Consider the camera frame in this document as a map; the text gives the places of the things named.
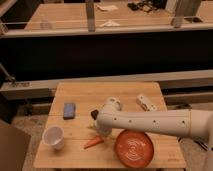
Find orange pepper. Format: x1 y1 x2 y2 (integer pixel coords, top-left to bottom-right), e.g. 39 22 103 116
84 136 104 149

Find orange ribbed plate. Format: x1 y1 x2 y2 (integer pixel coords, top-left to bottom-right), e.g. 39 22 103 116
114 130 154 168

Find blue sponge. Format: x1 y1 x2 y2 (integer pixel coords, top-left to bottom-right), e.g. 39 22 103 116
63 103 76 120

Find white rectangular box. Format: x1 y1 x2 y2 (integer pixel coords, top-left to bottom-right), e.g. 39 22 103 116
136 94 158 111

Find black rectangular block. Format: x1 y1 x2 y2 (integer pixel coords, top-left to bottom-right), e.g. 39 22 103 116
90 109 99 120

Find white paper sheet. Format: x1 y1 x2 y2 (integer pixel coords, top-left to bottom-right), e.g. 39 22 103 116
97 5 118 11

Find grey metal post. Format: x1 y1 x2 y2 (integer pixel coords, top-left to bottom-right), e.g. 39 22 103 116
171 0 202 28
85 0 96 32

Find grey metal post right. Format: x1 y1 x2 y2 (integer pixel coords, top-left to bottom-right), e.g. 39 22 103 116
171 0 202 28

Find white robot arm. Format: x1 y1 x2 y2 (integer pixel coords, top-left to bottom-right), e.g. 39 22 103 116
91 97 213 171

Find black cluttered items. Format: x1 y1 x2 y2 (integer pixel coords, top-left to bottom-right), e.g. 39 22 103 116
127 0 167 13

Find white crumpled paper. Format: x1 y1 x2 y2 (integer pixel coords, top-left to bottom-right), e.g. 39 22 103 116
100 20 120 27

